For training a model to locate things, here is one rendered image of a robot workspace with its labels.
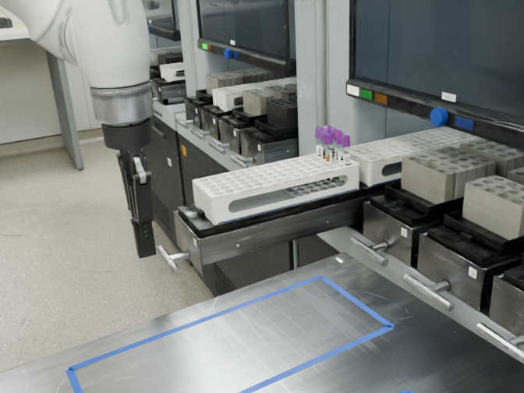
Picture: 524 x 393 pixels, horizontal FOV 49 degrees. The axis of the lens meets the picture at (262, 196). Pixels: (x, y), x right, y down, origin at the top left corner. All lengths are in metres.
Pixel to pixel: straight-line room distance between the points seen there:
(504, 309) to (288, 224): 0.38
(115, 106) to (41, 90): 3.59
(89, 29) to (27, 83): 3.60
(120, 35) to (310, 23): 0.57
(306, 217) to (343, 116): 0.29
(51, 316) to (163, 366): 1.74
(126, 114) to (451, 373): 0.56
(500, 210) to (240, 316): 0.43
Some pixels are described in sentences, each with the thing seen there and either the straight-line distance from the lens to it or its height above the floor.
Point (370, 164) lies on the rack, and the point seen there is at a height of 0.86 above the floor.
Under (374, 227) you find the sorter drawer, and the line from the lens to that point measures 1.05.
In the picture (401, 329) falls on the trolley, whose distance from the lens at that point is 0.70.
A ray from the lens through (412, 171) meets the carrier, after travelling 1.05.
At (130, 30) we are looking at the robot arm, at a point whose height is 1.14.
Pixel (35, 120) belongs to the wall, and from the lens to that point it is 4.49.
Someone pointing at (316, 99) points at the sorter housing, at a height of 0.92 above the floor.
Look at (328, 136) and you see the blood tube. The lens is 1.07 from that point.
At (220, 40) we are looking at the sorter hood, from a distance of 1.77.
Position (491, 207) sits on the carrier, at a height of 0.86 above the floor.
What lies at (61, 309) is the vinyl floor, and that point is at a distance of 2.41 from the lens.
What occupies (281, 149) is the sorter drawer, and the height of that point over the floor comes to 0.78.
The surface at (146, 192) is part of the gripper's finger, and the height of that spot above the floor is 0.90.
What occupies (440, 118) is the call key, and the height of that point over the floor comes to 0.98.
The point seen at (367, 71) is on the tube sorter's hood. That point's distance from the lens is 1.12.
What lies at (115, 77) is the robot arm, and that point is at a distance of 0.86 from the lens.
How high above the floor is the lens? 1.23
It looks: 23 degrees down
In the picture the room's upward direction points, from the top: 3 degrees counter-clockwise
